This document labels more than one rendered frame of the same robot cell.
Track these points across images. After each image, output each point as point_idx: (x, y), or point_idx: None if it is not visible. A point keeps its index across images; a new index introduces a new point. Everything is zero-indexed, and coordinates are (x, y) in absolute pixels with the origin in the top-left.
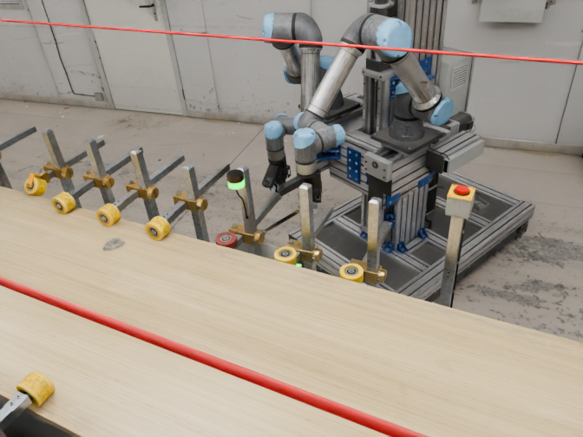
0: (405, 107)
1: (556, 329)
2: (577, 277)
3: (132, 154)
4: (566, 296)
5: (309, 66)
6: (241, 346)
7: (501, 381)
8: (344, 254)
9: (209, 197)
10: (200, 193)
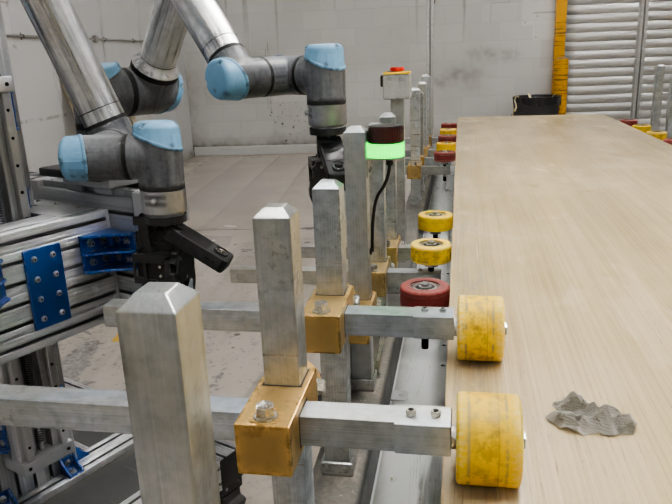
0: (127, 98)
1: (211, 388)
2: (115, 373)
3: (293, 220)
4: None
5: (72, 6)
6: (649, 239)
7: (528, 176)
8: None
9: None
10: None
